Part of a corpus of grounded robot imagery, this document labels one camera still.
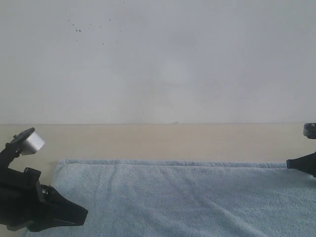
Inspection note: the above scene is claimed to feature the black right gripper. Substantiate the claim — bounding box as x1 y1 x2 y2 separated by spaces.
286 153 316 177

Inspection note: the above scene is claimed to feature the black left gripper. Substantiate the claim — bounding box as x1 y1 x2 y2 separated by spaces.
0 167 88 232

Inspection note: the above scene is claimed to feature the light blue terry towel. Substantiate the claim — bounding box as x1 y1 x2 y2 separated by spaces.
38 159 316 237

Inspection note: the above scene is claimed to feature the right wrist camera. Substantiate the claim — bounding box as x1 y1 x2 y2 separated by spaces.
303 122 316 139

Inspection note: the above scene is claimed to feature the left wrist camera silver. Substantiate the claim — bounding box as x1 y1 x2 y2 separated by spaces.
0 127 46 171

